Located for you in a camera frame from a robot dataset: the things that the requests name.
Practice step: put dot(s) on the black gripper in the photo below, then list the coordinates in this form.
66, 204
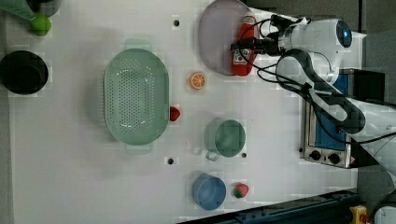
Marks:
268, 45

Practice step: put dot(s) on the red ketchup bottle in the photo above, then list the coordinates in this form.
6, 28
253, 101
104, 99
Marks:
244, 63

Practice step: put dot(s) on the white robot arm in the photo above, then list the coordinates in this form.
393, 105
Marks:
309, 55

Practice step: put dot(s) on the pale pink plate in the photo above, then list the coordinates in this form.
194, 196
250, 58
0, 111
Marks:
219, 27

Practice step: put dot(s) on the toy orange half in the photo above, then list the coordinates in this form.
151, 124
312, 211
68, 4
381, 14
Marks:
197, 81

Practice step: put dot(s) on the green mug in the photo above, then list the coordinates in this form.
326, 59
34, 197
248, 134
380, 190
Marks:
224, 138

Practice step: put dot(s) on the green perforated colander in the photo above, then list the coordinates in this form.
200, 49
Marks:
136, 97

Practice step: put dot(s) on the black toaster oven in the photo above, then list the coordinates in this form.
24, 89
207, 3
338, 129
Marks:
325, 143

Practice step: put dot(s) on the red toy strawberry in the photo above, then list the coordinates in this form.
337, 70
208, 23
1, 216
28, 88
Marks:
240, 190

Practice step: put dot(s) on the blue cup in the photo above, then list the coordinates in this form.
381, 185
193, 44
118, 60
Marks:
208, 191

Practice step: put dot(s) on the yellow red stop button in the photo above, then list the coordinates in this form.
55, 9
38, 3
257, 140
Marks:
359, 214

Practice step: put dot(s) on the green toy fruit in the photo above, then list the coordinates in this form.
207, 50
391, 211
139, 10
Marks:
40, 25

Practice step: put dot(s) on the black cylinder container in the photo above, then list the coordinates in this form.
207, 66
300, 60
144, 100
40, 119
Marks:
23, 72

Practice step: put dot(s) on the blue aluminium rail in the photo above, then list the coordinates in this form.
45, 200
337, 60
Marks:
329, 208

